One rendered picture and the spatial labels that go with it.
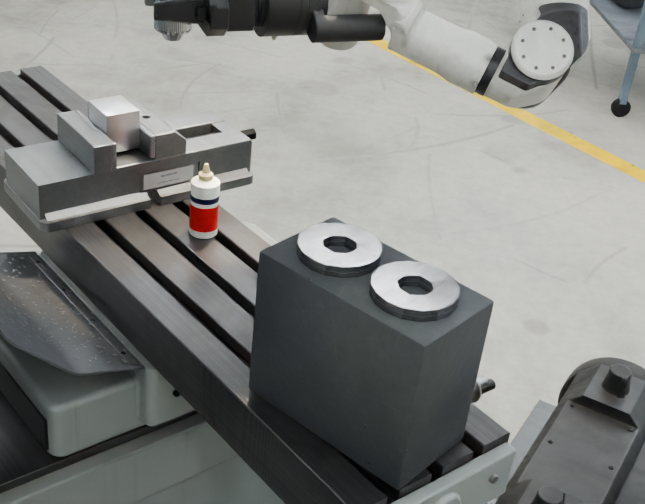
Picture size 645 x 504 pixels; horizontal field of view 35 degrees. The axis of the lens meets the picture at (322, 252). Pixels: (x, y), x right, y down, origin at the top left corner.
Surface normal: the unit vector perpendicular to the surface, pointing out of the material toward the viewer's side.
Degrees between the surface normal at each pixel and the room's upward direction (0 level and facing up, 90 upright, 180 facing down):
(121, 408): 90
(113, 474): 90
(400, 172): 0
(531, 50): 50
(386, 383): 90
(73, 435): 90
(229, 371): 0
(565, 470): 0
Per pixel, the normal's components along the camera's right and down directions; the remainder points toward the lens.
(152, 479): 0.62, 0.46
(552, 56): 0.00, -0.16
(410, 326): 0.10, -0.85
